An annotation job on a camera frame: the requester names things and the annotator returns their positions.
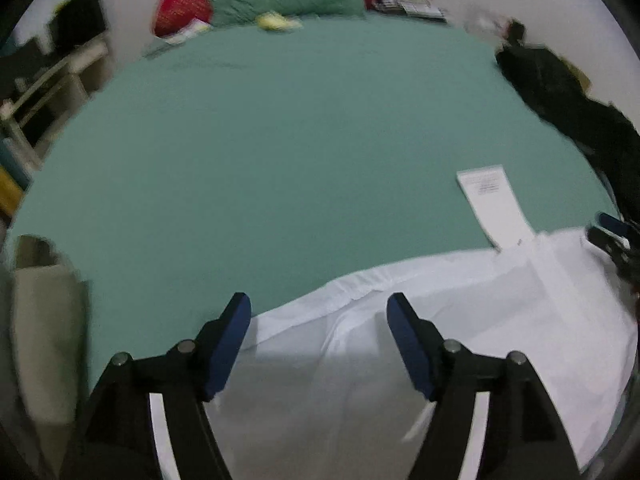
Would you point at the white hooded jacket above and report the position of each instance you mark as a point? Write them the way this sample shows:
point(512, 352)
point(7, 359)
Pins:
point(500, 310)

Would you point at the white paper sheet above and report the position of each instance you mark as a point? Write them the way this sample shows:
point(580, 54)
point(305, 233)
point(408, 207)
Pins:
point(495, 205)

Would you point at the bed with green sheet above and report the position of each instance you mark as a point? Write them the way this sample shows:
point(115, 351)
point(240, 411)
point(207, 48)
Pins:
point(275, 160)

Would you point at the olive folded garment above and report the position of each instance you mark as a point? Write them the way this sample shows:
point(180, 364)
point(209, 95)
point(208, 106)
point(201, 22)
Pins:
point(47, 325)

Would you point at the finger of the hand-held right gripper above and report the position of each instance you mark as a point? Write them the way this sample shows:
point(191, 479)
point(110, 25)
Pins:
point(602, 239)
point(612, 222)

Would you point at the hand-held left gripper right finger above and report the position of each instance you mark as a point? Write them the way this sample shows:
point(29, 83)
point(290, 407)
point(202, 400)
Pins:
point(410, 345)

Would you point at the black computer tower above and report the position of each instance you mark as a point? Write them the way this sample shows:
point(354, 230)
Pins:
point(80, 20)

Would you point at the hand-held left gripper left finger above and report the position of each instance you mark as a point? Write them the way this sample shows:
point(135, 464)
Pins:
point(227, 345)

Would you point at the small yellow packet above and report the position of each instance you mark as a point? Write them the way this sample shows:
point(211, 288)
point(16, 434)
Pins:
point(275, 21)

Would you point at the white paper pack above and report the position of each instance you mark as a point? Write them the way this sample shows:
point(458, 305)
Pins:
point(190, 30)

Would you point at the stack of books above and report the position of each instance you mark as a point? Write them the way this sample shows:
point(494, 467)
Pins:
point(410, 2)

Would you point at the black clothes pile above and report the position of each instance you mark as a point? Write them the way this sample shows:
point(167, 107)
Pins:
point(575, 105)

